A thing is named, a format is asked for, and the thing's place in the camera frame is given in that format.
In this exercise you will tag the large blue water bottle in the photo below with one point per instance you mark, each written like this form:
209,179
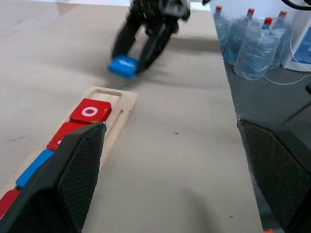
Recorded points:
239,38
221,31
284,41
257,53

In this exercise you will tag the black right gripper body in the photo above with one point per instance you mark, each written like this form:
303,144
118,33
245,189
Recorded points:
158,11

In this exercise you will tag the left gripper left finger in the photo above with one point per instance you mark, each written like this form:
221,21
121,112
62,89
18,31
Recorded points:
60,189

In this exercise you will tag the red letter b block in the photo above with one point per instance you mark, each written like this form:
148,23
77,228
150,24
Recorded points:
64,132

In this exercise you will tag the blue letter o block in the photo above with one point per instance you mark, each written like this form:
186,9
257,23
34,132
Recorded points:
34,167

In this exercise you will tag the long wooden letter tray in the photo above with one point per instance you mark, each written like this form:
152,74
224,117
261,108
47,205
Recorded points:
121,106

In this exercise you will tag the red letter r block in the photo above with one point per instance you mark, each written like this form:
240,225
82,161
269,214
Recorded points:
8,201

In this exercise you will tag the blue letter t block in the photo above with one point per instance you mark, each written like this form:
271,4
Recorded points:
124,66

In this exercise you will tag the red letter o block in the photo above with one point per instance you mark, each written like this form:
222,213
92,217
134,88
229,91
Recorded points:
91,111

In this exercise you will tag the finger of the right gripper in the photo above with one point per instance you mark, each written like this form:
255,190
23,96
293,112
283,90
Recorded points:
160,41
126,36

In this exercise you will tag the white water dispenser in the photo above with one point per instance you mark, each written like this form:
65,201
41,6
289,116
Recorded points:
302,43

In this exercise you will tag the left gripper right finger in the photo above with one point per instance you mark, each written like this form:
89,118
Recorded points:
281,174

